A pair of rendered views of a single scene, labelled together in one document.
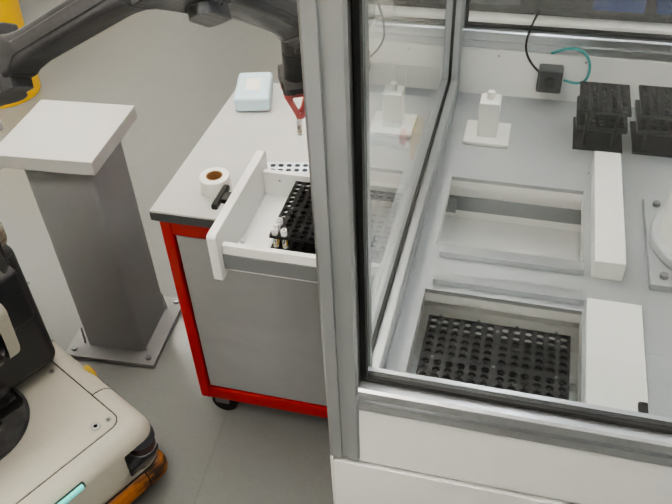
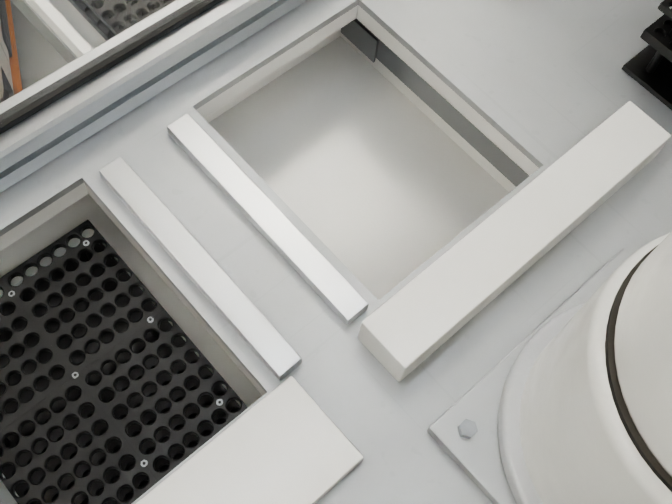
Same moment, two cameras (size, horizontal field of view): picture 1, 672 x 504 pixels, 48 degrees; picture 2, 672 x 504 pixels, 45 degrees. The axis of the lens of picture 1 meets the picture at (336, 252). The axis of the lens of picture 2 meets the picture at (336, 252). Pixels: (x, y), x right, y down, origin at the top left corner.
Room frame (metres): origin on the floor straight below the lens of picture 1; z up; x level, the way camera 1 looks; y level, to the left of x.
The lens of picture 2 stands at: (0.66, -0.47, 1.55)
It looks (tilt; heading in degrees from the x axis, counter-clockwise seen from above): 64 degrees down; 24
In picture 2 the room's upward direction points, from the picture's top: 9 degrees clockwise
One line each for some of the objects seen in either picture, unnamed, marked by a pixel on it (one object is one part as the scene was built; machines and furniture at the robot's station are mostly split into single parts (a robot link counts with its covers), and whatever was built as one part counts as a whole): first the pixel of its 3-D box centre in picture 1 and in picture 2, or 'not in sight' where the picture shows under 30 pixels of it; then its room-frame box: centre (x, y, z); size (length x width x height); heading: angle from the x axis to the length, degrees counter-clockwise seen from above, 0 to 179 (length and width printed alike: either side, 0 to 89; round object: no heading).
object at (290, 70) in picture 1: (297, 66); not in sight; (1.38, 0.06, 1.08); 0.10 x 0.07 x 0.07; 11
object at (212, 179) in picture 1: (215, 182); not in sight; (1.42, 0.27, 0.78); 0.07 x 0.07 x 0.04
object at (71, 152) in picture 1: (99, 239); not in sight; (1.73, 0.70, 0.38); 0.30 x 0.30 x 0.76; 77
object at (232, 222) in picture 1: (241, 212); not in sight; (1.19, 0.18, 0.87); 0.29 x 0.02 x 0.11; 164
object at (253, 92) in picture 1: (254, 91); not in sight; (1.84, 0.20, 0.78); 0.15 x 0.10 x 0.04; 178
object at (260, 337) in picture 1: (318, 263); not in sight; (1.57, 0.05, 0.38); 0.62 x 0.58 x 0.76; 164
